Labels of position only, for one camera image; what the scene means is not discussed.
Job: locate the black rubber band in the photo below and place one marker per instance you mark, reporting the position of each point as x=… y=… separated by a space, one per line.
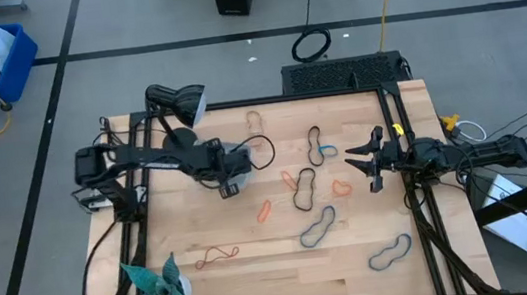
x=304 y=210
x=313 y=127

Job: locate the black gooseneck desk lamp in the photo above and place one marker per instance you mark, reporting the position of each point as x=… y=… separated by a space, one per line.
x=177 y=102

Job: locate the thin red rubber band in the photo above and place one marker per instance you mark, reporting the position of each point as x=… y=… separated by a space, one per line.
x=237 y=249

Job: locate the small light blue rubber band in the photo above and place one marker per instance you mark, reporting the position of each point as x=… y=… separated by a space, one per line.
x=336 y=150

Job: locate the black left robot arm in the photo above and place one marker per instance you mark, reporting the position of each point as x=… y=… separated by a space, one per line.
x=143 y=154

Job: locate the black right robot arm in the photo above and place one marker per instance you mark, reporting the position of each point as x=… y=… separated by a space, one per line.
x=486 y=153

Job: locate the yellow plug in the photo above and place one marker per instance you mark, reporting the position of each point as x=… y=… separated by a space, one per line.
x=451 y=122

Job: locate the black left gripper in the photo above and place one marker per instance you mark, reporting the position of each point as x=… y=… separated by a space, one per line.
x=212 y=164

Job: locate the orange rubber band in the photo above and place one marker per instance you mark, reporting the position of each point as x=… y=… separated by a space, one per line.
x=289 y=180
x=333 y=189
x=259 y=218

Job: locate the white paper box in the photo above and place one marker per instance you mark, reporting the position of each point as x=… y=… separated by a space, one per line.
x=515 y=227

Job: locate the white plastic bin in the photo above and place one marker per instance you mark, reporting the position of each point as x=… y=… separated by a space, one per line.
x=243 y=180

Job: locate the yellow tag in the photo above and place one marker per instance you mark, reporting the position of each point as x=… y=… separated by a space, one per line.
x=398 y=129

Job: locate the black perforated computer case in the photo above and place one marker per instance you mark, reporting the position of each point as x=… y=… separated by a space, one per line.
x=335 y=74

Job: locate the black aluminium table frame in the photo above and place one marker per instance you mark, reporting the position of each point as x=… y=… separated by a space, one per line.
x=288 y=98

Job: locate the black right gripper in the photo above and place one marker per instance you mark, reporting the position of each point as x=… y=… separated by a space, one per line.
x=388 y=157

